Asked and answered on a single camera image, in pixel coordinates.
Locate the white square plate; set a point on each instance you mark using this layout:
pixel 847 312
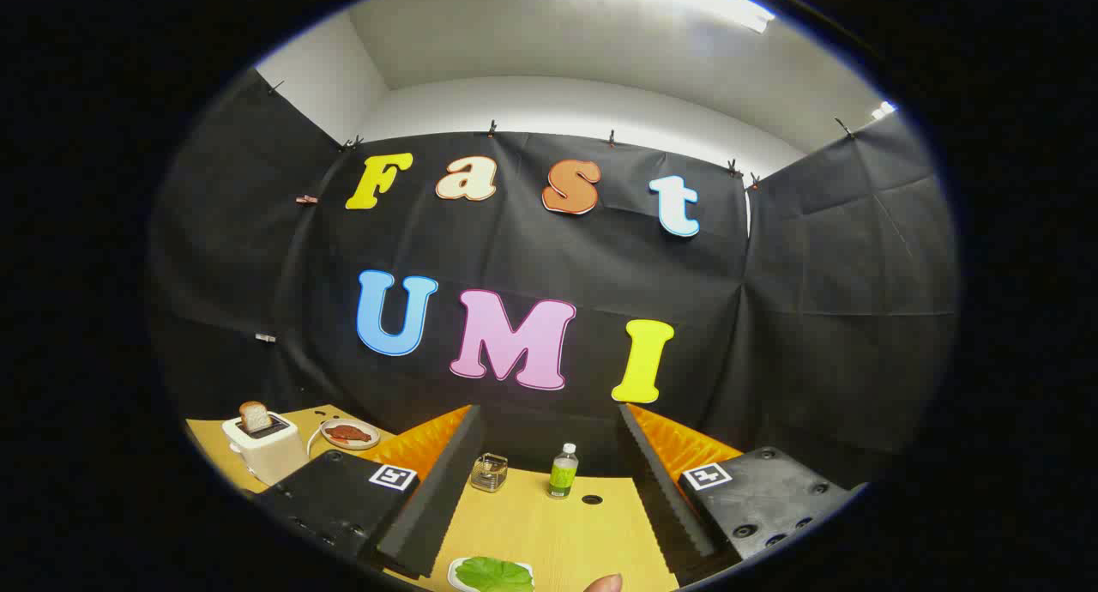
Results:
pixel 453 572

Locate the round plate with meat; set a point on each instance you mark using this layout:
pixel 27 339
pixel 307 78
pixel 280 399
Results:
pixel 369 442

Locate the green lettuce leaf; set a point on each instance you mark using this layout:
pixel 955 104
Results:
pixel 493 575

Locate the row of black clips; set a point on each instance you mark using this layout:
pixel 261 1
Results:
pixel 491 129

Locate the green label drink bottle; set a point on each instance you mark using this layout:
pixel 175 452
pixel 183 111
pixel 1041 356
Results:
pixel 563 476

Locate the white toaster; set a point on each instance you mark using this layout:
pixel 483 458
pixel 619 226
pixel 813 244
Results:
pixel 274 459

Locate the black backdrop cloth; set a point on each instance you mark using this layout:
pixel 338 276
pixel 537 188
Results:
pixel 515 257

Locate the toast bread slice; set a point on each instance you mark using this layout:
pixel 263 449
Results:
pixel 255 416

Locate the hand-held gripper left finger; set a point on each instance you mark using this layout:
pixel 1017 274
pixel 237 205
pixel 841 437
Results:
pixel 446 480

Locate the brown meat slice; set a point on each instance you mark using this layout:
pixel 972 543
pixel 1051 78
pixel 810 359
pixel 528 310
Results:
pixel 347 433

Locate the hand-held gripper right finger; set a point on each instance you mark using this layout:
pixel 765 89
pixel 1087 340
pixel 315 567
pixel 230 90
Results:
pixel 656 489

